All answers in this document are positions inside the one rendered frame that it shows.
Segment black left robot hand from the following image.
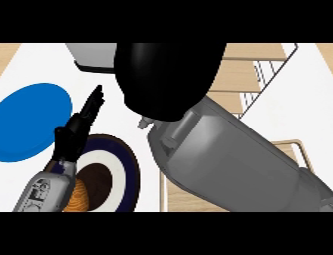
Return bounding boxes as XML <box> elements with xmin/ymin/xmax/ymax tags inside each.
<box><xmin>52</xmin><ymin>84</ymin><xmax>107</xmax><ymax>164</ymax></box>

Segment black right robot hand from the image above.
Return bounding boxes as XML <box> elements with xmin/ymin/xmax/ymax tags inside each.
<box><xmin>112</xmin><ymin>42</ymin><xmax>228</xmax><ymax>123</ymax></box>

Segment blue round plate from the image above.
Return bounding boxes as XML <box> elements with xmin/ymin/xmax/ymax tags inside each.
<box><xmin>0</xmin><ymin>82</ymin><xmax>74</xmax><ymax>164</ymax></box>

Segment navy and white round plate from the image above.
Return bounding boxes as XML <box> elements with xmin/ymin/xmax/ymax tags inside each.
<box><xmin>62</xmin><ymin>133</ymin><xmax>142</xmax><ymax>213</ymax></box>

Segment grey appliance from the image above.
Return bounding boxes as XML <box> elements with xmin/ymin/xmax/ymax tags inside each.
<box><xmin>64</xmin><ymin>42</ymin><xmax>120</xmax><ymax>75</ymax></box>

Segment brown round pastry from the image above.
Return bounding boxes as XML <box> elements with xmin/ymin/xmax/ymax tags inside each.
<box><xmin>62</xmin><ymin>162</ymin><xmax>114</xmax><ymax>213</ymax></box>

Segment wire tiered shelf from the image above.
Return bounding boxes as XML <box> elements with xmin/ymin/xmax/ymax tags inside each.
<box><xmin>206</xmin><ymin>42</ymin><xmax>300</xmax><ymax>120</ymax></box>

